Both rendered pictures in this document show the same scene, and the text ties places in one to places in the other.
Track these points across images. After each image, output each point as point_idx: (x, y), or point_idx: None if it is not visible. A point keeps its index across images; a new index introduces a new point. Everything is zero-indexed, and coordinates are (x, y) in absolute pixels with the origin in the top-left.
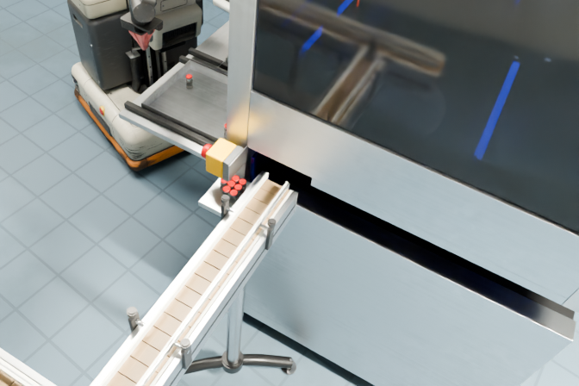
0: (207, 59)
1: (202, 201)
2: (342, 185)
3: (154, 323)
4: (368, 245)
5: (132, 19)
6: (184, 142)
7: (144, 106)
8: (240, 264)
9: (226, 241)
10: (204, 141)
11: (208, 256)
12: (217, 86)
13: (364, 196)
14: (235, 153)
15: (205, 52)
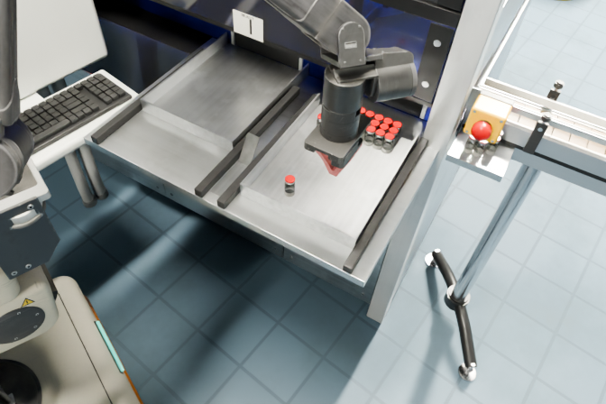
0: (224, 170)
1: (500, 173)
2: (508, 22)
3: None
4: (496, 60)
5: (353, 134)
6: (408, 194)
7: (358, 237)
8: (594, 125)
9: (571, 137)
10: (411, 167)
11: (597, 151)
12: (285, 160)
13: (513, 13)
14: (495, 95)
15: (197, 177)
